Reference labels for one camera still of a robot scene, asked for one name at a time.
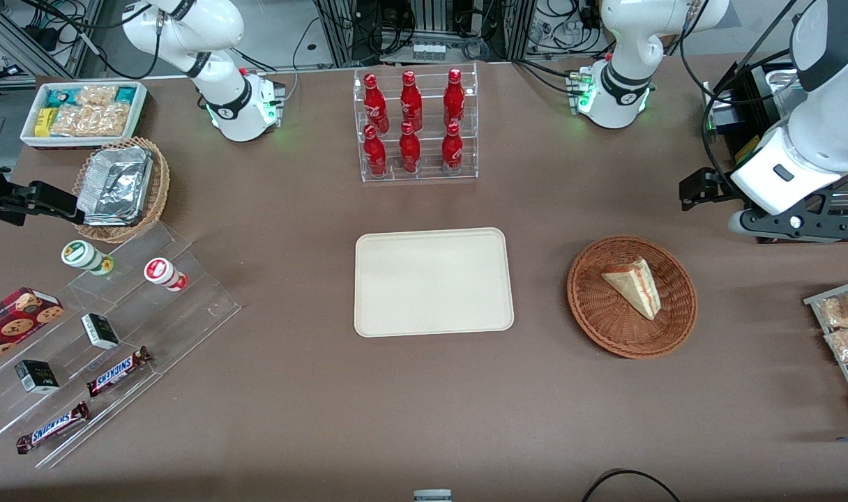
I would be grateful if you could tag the white rectangular snack bin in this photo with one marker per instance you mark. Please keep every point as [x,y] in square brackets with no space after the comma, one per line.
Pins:
[139,115]

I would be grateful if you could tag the yellow snack packet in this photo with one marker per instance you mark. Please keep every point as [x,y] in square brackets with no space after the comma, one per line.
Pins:
[44,122]

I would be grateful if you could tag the teal snack packet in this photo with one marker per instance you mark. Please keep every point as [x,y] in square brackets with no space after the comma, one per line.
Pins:
[61,97]
[125,94]

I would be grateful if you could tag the clear acrylic bottle rack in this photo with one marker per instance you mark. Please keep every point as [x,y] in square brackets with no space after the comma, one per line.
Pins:
[466,167]

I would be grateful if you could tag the small grey object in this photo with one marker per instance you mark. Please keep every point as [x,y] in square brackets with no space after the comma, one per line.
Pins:
[432,496]

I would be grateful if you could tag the red chocolate cookie box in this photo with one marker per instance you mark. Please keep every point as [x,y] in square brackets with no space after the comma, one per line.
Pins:
[12,324]

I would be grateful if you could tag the brown Snickers bar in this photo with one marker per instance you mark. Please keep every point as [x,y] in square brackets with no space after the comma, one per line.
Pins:
[51,429]
[117,371]

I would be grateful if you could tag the green lidded yogurt cup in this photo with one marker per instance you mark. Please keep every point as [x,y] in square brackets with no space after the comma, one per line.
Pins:
[82,255]

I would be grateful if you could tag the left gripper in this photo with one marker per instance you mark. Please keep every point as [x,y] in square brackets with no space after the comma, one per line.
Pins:
[717,183]

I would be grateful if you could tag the round brown wicker basket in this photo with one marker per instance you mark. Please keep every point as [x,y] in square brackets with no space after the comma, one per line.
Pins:
[598,307]

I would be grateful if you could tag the small black box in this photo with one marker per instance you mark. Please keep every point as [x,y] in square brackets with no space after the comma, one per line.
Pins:
[37,376]
[100,331]

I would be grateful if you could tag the triangular sandwich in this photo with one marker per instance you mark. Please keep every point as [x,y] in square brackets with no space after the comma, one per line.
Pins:
[637,287]

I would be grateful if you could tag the red lidded yogurt cup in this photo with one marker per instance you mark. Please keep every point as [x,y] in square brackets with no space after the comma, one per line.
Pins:
[162,272]

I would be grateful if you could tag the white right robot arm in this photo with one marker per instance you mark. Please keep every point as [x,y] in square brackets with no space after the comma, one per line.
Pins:
[232,104]

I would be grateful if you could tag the stacked aluminium foil containers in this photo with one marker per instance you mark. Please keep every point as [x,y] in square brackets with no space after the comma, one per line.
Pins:
[114,185]

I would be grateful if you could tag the clear cracker bag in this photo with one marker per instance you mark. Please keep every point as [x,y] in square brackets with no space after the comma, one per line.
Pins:
[96,95]
[72,121]
[111,120]

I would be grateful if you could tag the light wicker basket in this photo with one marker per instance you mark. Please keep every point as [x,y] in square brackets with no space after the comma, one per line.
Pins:
[160,188]

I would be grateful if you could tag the red cola bottle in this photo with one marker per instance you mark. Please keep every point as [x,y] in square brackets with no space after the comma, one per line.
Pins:
[454,101]
[376,104]
[409,152]
[452,152]
[375,155]
[411,103]

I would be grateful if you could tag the black box device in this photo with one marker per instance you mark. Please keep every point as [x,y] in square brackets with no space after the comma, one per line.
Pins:
[752,104]

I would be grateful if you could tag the clear acrylic stepped stand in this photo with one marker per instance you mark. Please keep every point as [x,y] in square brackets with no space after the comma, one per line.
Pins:
[180,321]

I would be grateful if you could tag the beige plastic tray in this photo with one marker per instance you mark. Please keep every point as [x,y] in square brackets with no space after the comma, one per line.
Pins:
[431,282]

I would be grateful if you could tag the aluminium frame rack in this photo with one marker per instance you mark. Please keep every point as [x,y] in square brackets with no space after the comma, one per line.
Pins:
[424,28]

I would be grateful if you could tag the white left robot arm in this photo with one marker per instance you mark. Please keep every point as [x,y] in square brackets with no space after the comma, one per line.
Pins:
[623,84]

